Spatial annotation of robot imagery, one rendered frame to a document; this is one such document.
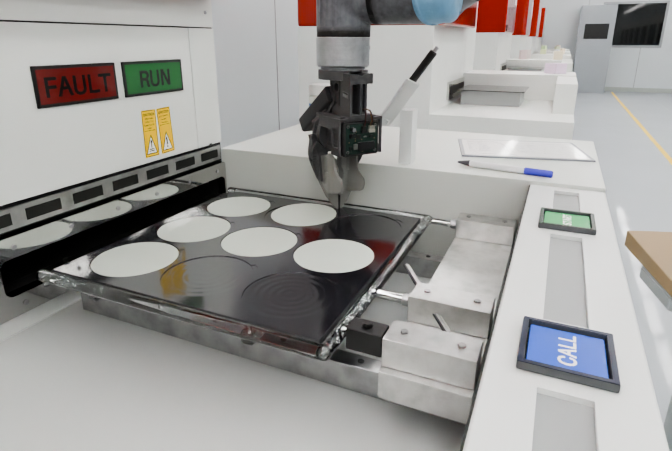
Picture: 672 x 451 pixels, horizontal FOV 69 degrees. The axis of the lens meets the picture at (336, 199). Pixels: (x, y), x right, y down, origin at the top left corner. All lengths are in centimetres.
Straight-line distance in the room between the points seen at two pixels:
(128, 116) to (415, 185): 43
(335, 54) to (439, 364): 42
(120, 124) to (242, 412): 43
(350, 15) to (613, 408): 53
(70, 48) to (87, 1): 7
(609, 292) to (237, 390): 35
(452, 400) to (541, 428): 15
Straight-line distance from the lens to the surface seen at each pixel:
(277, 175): 87
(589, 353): 36
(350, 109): 67
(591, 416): 32
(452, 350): 43
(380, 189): 79
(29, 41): 67
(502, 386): 32
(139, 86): 77
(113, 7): 75
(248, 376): 55
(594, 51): 1287
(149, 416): 52
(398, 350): 44
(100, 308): 70
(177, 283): 57
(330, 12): 69
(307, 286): 54
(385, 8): 66
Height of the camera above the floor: 115
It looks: 18 degrees down
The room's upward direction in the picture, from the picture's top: straight up
